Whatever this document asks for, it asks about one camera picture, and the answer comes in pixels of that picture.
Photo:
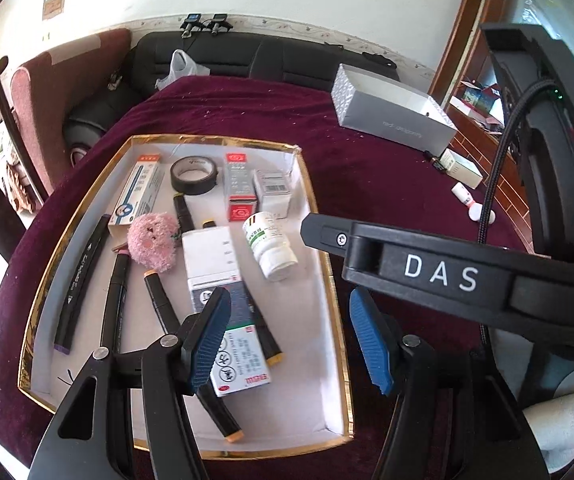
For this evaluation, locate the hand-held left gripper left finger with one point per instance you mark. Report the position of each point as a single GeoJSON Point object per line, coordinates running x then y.
{"type": "Point", "coordinates": [207, 340]}

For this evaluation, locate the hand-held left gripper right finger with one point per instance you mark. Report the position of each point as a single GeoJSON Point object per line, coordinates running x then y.
{"type": "Point", "coordinates": [369, 340]}

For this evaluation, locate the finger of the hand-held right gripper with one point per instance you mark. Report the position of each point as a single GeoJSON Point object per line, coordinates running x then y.
{"type": "Point", "coordinates": [324, 232]}

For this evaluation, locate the green label white medicine bottle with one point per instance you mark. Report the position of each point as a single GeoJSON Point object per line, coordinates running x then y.
{"type": "Point", "coordinates": [267, 245]}

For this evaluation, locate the black marker yellow caps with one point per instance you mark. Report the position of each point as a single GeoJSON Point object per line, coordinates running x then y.
{"type": "Point", "coordinates": [267, 335]}

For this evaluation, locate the black marker orange caps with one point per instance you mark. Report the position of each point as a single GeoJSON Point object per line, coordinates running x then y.
{"type": "Point", "coordinates": [159, 300]}

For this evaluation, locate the small white box pink edge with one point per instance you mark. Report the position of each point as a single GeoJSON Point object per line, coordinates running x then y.
{"type": "Point", "coordinates": [272, 195]}

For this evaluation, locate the white green medicine box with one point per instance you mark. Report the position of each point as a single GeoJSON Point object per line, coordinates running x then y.
{"type": "Point", "coordinates": [212, 265]}

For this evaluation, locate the white tray box gold edge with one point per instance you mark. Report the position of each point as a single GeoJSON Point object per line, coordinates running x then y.
{"type": "Point", "coordinates": [297, 385]}

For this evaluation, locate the long grey red box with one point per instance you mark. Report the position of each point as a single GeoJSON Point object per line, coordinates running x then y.
{"type": "Point", "coordinates": [239, 185]}

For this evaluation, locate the black marker pink caps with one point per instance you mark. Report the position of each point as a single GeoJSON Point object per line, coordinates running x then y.
{"type": "Point", "coordinates": [117, 300]}

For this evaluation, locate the pink plush toy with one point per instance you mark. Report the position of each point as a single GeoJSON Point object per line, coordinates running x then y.
{"type": "Point", "coordinates": [152, 240]}

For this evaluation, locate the plain black marker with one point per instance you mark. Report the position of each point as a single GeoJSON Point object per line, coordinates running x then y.
{"type": "Point", "coordinates": [183, 212]}

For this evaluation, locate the black marker purple caps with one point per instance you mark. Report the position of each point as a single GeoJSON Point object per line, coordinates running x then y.
{"type": "Point", "coordinates": [79, 285]}

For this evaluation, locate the black tape roll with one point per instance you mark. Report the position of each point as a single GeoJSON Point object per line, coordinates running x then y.
{"type": "Point", "coordinates": [179, 180]}

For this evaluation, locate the long white blue box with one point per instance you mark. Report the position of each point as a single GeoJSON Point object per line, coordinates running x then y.
{"type": "Point", "coordinates": [137, 190]}

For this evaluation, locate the person's right forearm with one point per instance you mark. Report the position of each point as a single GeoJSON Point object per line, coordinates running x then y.
{"type": "Point", "coordinates": [567, 410]}

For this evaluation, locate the maroon velvet tablecloth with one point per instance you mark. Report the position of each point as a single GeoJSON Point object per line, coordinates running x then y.
{"type": "Point", "coordinates": [377, 185]}

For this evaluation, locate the red label bottle white cap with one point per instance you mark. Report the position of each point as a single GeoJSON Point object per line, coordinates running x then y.
{"type": "Point", "coordinates": [479, 212]}

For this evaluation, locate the red label bottle pink cap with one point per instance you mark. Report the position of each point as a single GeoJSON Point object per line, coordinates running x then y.
{"type": "Point", "coordinates": [461, 194]}

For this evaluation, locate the plain white carton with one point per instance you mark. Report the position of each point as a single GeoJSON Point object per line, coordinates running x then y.
{"type": "Point", "coordinates": [462, 167]}

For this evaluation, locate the black gold lipstick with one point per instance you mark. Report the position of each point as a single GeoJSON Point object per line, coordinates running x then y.
{"type": "Point", "coordinates": [436, 161]}

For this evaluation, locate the grey shoe box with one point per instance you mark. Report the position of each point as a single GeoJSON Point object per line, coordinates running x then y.
{"type": "Point", "coordinates": [392, 120]}

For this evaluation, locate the wooden cabinet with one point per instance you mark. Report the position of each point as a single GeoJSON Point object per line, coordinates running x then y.
{"type": "Point", "coordinates": [472, 140]}

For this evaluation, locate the colourful boxes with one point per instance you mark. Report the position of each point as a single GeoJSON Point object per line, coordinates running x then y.
{"type": "Point", "coordinates": [474, 96]}

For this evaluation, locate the black leather sofa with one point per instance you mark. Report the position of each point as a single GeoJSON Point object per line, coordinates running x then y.
{"type": "Point", "coordinates": [267, 57]}

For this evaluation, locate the white plastic bag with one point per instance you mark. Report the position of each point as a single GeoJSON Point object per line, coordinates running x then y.
{"type": "Point", "coordinates": [179, 67]}

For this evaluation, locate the black clamp blue screen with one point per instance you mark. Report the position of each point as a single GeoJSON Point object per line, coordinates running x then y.
{"type": "Point", "coordinates": [191, 24]}

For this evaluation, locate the patterned cloth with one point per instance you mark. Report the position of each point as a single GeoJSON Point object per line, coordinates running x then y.
{"type": "Point", "coordinates": [7, 170]}

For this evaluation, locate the maroon upholstered chair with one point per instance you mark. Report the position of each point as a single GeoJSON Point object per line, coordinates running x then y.
{"type": "Point", "coordinates": [67, 100]}

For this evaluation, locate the dark wooden chair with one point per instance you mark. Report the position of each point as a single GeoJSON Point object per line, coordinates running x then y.
{"type": "Point", "coordinates": [17, 130]}

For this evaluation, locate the wooden door frame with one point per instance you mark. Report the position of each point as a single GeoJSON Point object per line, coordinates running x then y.
{"type": "Point", "coordinates": [462, 35]}

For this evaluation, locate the wall sticker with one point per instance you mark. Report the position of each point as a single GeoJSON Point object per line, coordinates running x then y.
{"type": "Point", "coordinates": [54, 2]}

